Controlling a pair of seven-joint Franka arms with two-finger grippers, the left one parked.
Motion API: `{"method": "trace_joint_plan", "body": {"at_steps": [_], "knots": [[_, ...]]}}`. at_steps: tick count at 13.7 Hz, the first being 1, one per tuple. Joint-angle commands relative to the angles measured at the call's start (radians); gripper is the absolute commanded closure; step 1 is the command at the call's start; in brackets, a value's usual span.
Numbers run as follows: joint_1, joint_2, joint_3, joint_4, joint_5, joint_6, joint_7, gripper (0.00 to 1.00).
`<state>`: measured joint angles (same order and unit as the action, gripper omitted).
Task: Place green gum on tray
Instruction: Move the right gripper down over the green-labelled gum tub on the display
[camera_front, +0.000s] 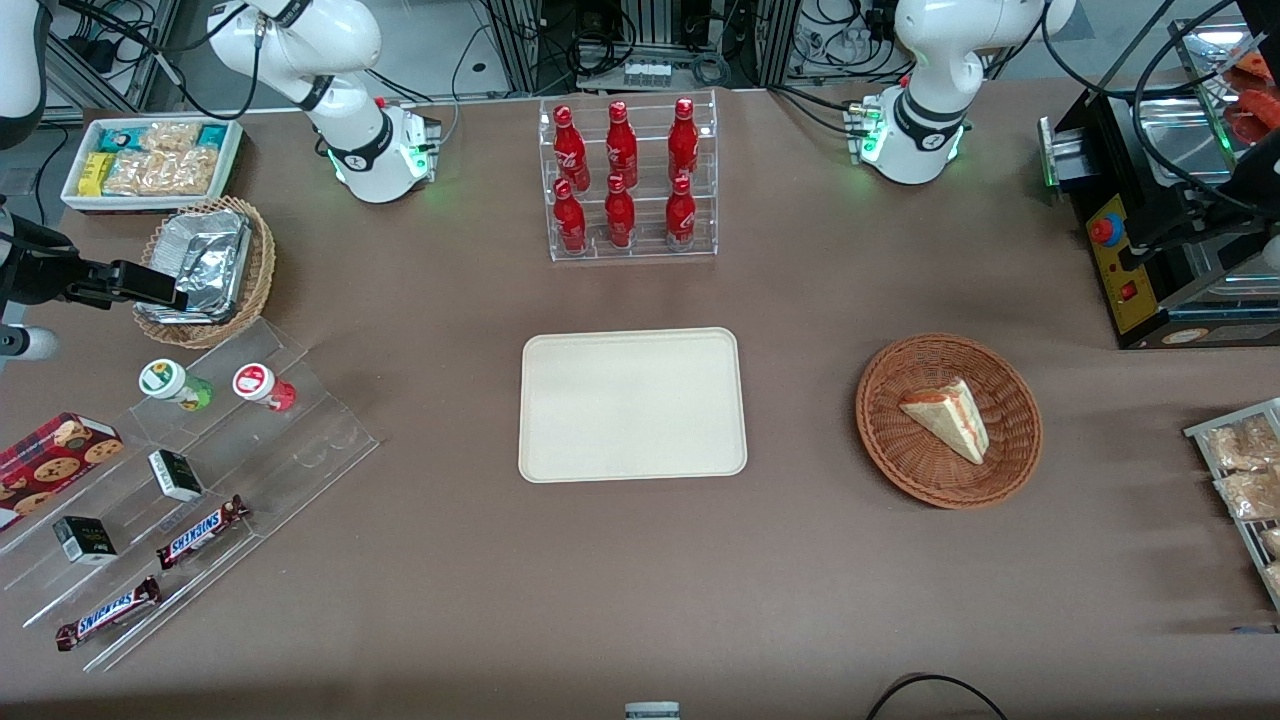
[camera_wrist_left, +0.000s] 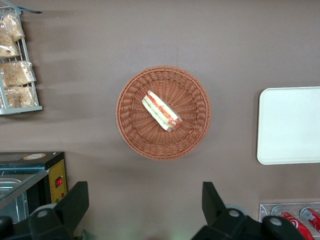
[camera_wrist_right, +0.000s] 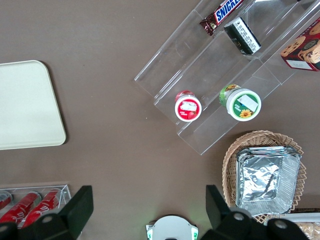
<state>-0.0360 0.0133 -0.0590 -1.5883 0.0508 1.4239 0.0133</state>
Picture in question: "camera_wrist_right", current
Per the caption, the Snickers chocolate bar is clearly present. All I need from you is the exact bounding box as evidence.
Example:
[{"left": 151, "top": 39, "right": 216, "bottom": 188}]
[{"left": 199, "top": 0, "right": 245, "bottom": 37}]

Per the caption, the clear acrylic stepped stand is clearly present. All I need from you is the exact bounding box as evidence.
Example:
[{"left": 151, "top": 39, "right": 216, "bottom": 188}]
[{"left": 133, "top": 0, "right": 320, "bottom": 156}]

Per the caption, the green gum canister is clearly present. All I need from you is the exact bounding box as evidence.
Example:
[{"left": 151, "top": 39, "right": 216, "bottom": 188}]
[{"left": 219, "top": 83, "right": 262, "bottom": 122}]

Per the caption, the light wicker basket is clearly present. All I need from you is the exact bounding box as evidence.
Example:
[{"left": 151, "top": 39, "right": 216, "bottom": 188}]
[{"left": 221, "top": 129, "right": 308, "bottom": 226}]

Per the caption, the cream plastic tray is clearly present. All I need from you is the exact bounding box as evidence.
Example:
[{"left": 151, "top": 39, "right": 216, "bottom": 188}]
[{"left": 0, "top": 59, "right": 67, "bottom": 151}]

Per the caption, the red cookie box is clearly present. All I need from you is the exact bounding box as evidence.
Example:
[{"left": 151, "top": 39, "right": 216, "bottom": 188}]
[{"left": 279, "top": 18, "right": 320, "bottom": 73}]

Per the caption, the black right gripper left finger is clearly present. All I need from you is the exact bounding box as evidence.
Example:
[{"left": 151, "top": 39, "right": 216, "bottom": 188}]
[{"left": 0, "top": 184, "right": 95, "bottom": 240}]

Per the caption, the clear acrylic bottle rack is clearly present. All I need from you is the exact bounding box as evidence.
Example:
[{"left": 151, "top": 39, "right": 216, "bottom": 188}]
[{"left": 0, "top": 184, "right": 71, "bottom": 230}]

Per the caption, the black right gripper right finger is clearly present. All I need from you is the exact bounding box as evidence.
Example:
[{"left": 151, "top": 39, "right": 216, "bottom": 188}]
[{"left": 201, "top": 184, "right": 312, "bottom": 240}]

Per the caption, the red gum canister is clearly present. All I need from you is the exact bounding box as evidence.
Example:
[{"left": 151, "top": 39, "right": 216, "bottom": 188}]
[{"left": 174, "top": 89, "right": 203, "bottom": 123}]

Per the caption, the stack of foil trays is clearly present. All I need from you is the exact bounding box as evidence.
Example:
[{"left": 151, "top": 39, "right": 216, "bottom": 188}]
[{"left": 235, "top": 146, "right": 303, "bottom": 217}]

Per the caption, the tray of snack bags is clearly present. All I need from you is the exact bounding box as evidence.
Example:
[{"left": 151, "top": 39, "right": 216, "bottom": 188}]
[{"left": 287, "top": 208, "right": 320, "bottom": 240}]

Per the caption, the small black box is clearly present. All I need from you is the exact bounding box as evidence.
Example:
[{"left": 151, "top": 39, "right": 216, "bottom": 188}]
[{"left": 223, "top": 16, "right": 262, "bottom": 56}]

